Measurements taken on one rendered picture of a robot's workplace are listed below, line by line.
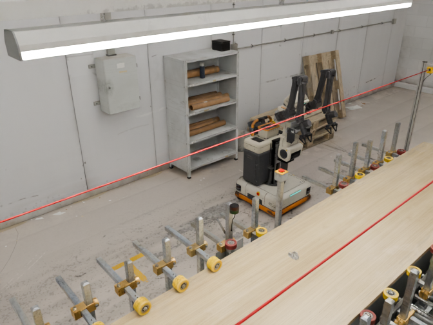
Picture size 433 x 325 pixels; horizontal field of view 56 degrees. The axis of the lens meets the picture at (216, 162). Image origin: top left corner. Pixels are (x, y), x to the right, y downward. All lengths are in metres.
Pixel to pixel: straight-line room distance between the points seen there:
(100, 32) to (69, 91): 3.34
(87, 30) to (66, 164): 3.64
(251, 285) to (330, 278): 0.47
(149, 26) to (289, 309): 1.58
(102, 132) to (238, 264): 2.93
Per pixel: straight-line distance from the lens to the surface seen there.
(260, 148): 4.43
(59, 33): 1.37
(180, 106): 5.13
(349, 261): 2.70
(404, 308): 2.49
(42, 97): 4.64
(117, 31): 1.44
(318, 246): 2.77
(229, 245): 2.70
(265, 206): 4.58
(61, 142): 4.84
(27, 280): 4.19
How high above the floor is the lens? 2.55
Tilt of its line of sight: 26 degrees down
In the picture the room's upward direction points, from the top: straight up
